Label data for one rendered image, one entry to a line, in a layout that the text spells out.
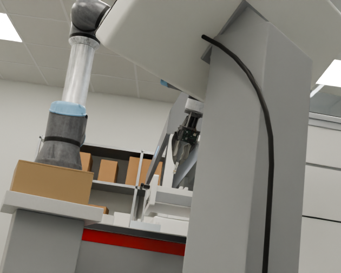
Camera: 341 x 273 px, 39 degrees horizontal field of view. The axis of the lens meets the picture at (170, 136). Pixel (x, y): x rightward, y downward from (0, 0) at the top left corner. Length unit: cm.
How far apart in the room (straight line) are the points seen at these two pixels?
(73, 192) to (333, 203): 74
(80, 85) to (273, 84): 106
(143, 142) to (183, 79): 531
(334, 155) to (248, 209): 70
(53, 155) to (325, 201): 80
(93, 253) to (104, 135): 445
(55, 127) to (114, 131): 472
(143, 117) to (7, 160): 179
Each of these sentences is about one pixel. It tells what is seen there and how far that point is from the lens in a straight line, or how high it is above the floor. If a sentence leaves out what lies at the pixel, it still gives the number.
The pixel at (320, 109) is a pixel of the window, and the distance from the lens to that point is 145.
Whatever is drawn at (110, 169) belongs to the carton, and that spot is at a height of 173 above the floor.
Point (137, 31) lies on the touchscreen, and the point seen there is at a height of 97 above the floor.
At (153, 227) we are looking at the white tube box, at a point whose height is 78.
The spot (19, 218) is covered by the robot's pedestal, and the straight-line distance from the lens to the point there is 146.
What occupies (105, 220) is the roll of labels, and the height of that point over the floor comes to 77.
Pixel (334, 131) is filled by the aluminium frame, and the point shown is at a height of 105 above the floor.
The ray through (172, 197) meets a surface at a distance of 169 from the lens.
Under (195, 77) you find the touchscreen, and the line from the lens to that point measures 93.
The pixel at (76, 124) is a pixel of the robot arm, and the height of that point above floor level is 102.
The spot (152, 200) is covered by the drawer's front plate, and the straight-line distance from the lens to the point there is 166.
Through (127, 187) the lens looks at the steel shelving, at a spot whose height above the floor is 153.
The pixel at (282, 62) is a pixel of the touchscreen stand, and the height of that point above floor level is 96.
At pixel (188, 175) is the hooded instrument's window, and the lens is 269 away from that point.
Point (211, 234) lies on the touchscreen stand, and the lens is 77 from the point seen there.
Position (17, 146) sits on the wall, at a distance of 645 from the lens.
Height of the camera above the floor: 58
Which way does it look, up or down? 16 degrees up
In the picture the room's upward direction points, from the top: 9 degrees clockwise
